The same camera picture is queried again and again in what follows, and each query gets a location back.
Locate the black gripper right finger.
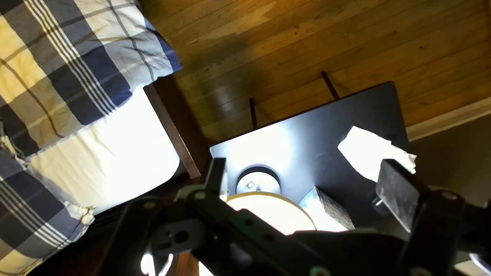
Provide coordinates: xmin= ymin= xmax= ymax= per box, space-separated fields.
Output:
xmin=375 ymin=157 xmax=491 ymax=276

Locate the white shade table lamp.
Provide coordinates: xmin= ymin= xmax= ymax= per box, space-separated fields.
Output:
xmin=221 ymin=164 xmax=319 ymax=237

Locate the white bed sheet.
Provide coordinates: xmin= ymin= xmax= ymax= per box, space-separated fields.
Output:
xmin=28 ymin=85 xmax=181 ymax=216

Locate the black folding side table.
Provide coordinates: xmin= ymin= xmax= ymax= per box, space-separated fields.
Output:
xmin=207 ymin=69 xmax=418 ymax=242

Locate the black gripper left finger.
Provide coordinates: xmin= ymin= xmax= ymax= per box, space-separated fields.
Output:
xmin=101 ymin=156 xmax=319 ymax=276

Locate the dark wooden headboard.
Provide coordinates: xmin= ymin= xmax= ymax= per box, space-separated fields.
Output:
xmin=143 ymin=75 xmax=212 ymax=184

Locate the white crumpled paper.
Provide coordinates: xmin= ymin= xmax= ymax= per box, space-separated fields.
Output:
xmin=336 ymin=124 xmax=419 ymax=182

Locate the blue yellow plaid comforter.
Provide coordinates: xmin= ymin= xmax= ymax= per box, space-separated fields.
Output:
xmin=0 ymin=0 xmax=184 ymax=159

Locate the blue yellow plaid pillow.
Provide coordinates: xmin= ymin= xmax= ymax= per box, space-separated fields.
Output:
xmin=0 ymin=147 xmax=97 ymax=276

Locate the patterned tissue box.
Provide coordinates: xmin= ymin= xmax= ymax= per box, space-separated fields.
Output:
xmin=298 ymin=185 xmax=358 ymax=234

